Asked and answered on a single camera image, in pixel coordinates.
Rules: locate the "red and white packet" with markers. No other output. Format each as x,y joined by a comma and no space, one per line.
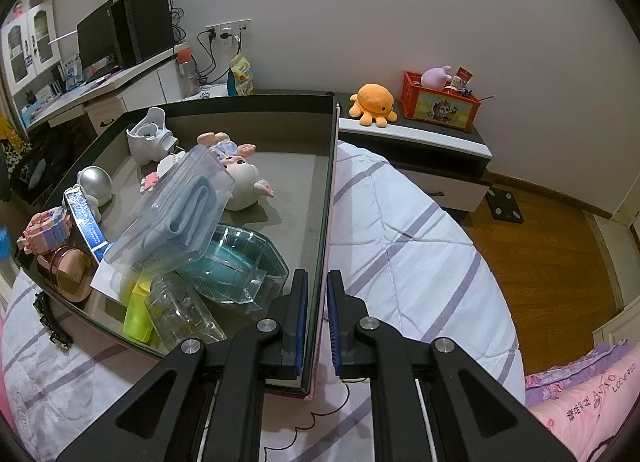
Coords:
464,76

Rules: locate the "teal egg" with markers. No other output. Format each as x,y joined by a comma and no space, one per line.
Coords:
225,262

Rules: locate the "white handheld device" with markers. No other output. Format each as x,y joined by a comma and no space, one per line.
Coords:
145,139

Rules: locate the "blue pen box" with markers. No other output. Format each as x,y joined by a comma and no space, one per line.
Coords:
87,224

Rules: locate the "black computer monitor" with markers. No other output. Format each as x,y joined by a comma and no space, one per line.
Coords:
97,39

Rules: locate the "yellow and black garment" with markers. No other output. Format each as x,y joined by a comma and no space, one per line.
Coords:
7,137

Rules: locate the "striped white table cloth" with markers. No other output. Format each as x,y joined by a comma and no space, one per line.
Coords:
410,262

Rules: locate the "pink plush toy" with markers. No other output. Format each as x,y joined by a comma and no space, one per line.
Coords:
435,77

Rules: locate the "red storage crate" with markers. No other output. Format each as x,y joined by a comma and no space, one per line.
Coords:
445,109

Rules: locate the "white wall outlet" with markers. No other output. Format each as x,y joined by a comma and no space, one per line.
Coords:
245,24

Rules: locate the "orange-capped water bottle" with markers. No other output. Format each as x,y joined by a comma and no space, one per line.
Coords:
189,77

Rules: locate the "rose gold cylinder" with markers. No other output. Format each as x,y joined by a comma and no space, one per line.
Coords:
65,272

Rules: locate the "pink quilt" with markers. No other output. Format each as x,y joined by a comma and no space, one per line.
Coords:
590,417

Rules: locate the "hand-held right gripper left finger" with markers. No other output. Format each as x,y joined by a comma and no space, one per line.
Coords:
300,327

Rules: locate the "blue and white box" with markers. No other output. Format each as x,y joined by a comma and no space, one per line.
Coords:
72,73

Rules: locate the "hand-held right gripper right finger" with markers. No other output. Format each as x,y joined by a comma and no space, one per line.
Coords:
336,332

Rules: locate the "pink block cat figure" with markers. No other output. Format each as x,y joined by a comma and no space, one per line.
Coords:
45,229

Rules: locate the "orange octopus plush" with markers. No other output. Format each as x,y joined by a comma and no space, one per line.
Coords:
375,99

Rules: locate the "yellow snack bag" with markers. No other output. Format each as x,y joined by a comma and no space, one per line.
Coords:
242,74

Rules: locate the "clear plastic case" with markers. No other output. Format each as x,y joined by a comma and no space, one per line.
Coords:
175,212

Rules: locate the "white wardrobe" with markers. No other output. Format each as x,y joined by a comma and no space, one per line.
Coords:
622,214

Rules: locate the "black computer tower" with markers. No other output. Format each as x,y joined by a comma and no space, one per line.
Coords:
145,27

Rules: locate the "white desk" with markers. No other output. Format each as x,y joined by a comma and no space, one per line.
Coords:
135,87

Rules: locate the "yellow highlighter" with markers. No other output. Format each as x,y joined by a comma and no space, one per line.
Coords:
136,317

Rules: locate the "black comb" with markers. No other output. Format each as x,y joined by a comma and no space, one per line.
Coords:
50,322

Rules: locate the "white glass-door cabinet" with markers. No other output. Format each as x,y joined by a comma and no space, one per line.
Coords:
27,17

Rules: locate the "clear plastic bottle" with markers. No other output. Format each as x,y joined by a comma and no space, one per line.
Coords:
180,312

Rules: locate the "black office chair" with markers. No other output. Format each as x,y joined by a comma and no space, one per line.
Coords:
35,172

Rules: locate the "pink-eared doll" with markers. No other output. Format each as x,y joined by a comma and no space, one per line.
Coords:
242,182

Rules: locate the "black bathroom scale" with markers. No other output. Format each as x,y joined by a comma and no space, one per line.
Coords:
505,204

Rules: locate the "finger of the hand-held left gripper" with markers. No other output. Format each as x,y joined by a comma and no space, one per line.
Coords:
3,242

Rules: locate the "pink box with black rim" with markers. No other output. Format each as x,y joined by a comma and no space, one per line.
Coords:
300,192

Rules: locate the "black and white low cabinet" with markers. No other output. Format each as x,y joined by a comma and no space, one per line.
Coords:
450,142

